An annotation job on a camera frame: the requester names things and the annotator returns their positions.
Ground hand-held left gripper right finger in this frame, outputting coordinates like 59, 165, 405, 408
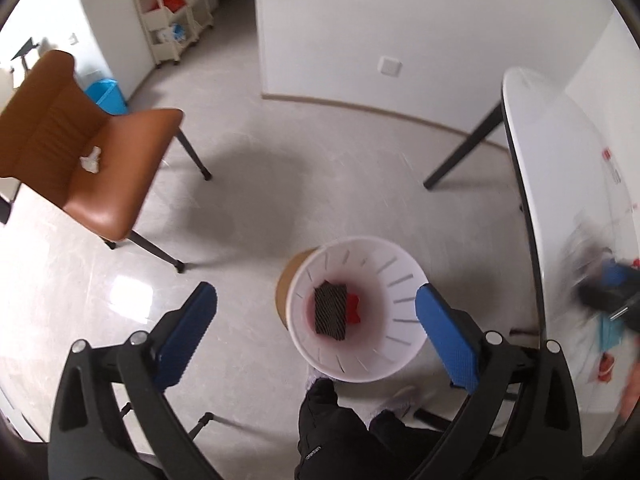
407, 282, 586, 480

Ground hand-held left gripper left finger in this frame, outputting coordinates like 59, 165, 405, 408
47, 281, 223, 480

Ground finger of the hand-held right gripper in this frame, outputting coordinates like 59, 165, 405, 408
600, 257, 638, 293

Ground blue face mask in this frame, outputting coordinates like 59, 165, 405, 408
597, 314, 627, 355

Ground white slotted waste bin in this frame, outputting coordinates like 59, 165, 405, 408
287, 236, 430, 383

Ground round wooden stool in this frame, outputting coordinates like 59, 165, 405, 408
275, 249, 321, 331

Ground black patterned cloth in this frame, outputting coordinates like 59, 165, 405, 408
313, 281, 351, 342

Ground person's black trousers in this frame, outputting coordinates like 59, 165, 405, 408
294, 377, 451, 480

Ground brown leather chair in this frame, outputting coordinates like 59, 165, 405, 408
0, 50, 213, 273

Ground black table leg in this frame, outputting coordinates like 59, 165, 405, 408
423, 101, 505, 191

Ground crumpled white tissue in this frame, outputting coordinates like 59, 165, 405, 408
80, 146, 102, 175

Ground blue plastic bin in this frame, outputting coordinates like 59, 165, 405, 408
84, 78, 129, 116

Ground black stand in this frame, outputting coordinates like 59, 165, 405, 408
11, 37, 42, 69

